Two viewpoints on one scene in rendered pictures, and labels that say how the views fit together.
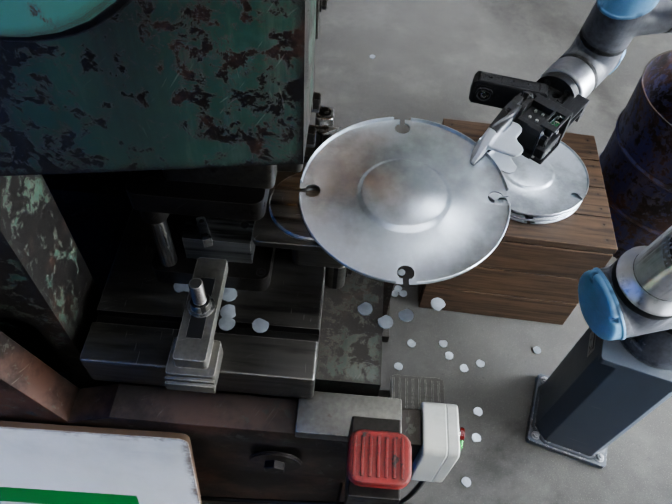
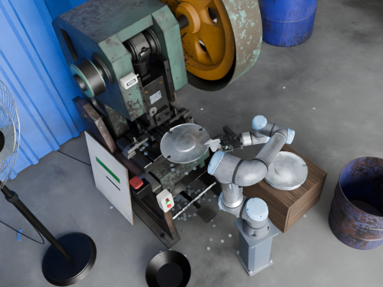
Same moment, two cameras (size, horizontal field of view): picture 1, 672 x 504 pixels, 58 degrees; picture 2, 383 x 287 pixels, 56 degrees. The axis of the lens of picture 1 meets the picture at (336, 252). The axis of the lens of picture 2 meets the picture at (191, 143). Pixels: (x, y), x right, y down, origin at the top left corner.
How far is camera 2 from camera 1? 155 cm
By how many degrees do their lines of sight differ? 34
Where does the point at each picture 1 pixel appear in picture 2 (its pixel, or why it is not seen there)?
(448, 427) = (164, 195)
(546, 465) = (234, 262)
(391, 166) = (188, 135)
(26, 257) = (111, 118)
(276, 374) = (139, 163)
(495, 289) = not seen: hidden behind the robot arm
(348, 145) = (186, 127)
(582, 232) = (283, 197)
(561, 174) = (294, 176)
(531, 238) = (265, 188)
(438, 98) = (324, 136)
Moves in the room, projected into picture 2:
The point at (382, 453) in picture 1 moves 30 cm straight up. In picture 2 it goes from (136, 181) to (122, 147)
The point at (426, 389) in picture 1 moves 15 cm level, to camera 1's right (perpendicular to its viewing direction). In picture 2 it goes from (210, 212) to (225, 226)
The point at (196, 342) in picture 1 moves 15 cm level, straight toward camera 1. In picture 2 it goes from (129, 147) to (117, 167)
